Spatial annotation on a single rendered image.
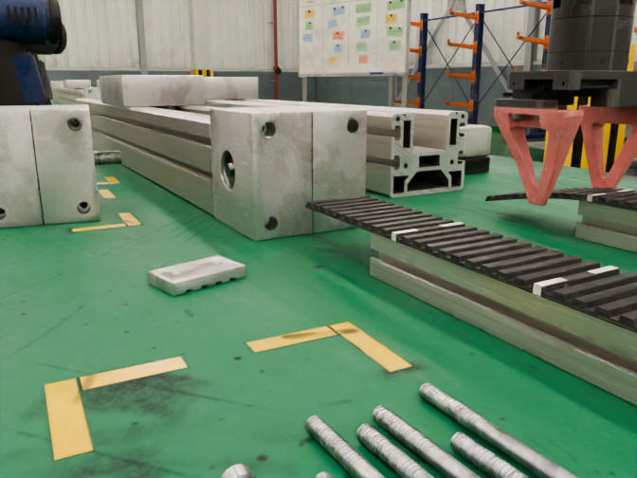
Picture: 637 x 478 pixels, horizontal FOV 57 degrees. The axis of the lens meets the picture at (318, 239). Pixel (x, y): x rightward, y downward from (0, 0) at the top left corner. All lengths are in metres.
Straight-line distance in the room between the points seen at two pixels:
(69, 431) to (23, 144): 0.34
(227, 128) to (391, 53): 5.77
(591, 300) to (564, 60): 0.27
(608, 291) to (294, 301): 0.16
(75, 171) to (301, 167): 0.20
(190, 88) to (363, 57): 5.62
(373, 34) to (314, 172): 5.93
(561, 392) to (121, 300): 0.23
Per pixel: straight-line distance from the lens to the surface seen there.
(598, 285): 0.27
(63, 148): 0.54
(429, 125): 0.67
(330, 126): 0.46
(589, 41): 0.48
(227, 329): 0.29
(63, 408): 0.25
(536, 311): 0.27
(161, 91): 0.84
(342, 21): 6.65
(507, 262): 0.29
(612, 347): 0.25
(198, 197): 0.56
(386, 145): 0.62
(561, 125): 0.45
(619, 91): 0.49
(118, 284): 0.37
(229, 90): 1.13
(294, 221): 0.46
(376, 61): 6.33
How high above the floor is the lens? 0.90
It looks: 15 degrees down
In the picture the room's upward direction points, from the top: straight up
